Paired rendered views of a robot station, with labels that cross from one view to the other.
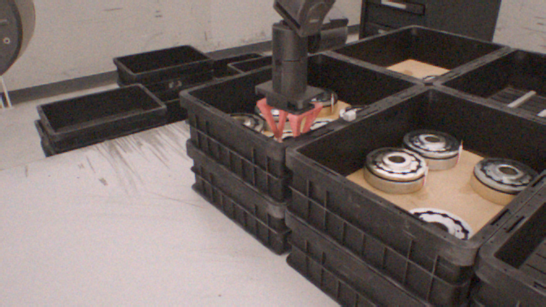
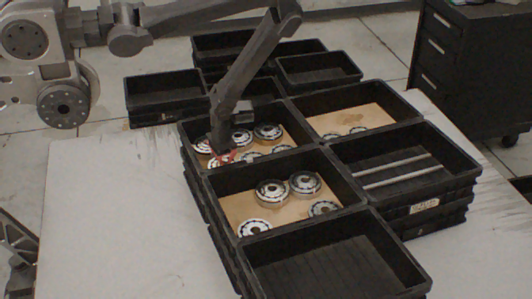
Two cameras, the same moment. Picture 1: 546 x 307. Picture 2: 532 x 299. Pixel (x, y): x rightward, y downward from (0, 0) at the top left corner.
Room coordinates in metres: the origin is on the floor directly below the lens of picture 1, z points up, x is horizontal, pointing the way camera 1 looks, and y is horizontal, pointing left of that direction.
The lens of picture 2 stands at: (-0.51, -0.60, 1.94)
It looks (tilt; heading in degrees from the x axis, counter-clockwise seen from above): 37 degrees down; 20
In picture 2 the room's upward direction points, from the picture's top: straight up
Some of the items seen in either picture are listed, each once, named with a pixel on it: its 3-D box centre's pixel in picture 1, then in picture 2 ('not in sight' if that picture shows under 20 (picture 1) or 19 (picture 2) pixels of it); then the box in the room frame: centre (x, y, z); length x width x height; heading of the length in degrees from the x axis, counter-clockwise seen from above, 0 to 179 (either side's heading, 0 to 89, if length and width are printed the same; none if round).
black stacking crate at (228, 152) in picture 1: (304, 117); (246, 147); (0.82, -0.05, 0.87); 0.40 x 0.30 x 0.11; 132
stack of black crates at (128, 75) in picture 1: (168, 101); (229, 77); (2.05, 0.55, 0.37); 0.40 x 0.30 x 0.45; 125
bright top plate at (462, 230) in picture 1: (435, 231); (255, 232); (0.47, -0.21, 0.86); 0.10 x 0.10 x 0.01
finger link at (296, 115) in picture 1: (294, 118); (223, 154); (0.69, -0.03, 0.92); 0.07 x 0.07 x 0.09; 47
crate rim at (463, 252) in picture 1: (442, 149); (282, 191); (0.59, -0.25, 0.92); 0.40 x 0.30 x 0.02; 132
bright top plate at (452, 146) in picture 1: (431, 142); (305, 181); (0.72, -0.28, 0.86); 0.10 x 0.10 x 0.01
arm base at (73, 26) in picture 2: not in sight; (80, 27); (0.38, 0.15, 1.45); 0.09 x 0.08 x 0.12; 35
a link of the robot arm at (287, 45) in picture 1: (292, 40); (222, 116); (0.70, -0.02, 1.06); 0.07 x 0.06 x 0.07; 125
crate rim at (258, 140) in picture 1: (305, 93); (245, 134); (0.82, -0.05, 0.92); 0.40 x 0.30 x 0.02; 132
